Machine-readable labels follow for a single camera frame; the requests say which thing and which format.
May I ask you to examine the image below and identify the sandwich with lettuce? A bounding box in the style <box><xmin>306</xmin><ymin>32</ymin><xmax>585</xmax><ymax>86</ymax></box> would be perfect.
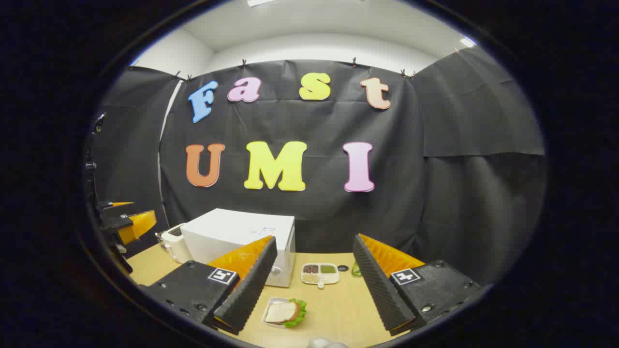
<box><xmin>265</xmin><ymin>298</ymin><xmax>308</xmax><ymax>328</ymax></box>

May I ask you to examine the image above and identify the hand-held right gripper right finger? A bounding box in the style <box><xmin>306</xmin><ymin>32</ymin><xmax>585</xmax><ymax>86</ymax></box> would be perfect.
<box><xmin>353</xmin><ymin>233</ymin><xmax>482</xmax><ymax>336</ymax></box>

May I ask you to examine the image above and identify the white toaster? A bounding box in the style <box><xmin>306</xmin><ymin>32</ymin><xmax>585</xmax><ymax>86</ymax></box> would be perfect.
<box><xmin>156</xmin><ymin>223</ymin><xmax>193</xmax><ymax>264</ymax></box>

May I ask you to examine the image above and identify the white divided dish with beans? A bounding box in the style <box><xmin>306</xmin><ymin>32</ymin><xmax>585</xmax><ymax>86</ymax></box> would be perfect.
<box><xmin>300</xmin><ymin>262</ymin><xmax>340</xmax><ymax>290</ymax></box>

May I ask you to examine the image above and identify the white microwave oven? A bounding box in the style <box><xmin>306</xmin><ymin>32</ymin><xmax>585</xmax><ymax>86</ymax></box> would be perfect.
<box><xmin>180</xmin><ymin>208</ymin><xmax>296</xmax><ymax>288</ymax></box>

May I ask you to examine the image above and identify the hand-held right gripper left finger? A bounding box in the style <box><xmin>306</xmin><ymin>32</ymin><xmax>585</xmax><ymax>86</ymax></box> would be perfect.
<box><xmin>140</xmin><ymin>236</ymin><xmax>278</xmax><ymax>335</ymax></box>

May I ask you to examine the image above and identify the white rectangular plate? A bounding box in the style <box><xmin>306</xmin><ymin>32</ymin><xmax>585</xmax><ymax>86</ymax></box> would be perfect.
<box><xmin>261</xmin><ymin>296</ymin><xmax>292</xmax><ymax>329</ymax></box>

